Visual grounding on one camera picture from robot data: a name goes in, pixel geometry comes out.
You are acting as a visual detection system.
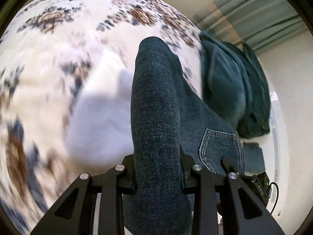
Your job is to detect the floral fleece bed blanket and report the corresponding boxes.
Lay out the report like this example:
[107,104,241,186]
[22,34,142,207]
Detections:
[1,0,201,234]

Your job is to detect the grey-green window curtain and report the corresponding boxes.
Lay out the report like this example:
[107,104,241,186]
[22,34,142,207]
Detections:
[192,0,307,51]

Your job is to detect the black cable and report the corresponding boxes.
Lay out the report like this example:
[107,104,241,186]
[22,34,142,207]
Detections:
[268,182,280,214]

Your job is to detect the dark teal folded garment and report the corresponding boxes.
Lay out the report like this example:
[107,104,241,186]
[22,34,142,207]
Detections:
[199,31,271,139]

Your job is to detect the dark blue denim jeans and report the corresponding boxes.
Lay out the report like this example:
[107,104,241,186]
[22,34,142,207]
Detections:
[123,37,244,234]

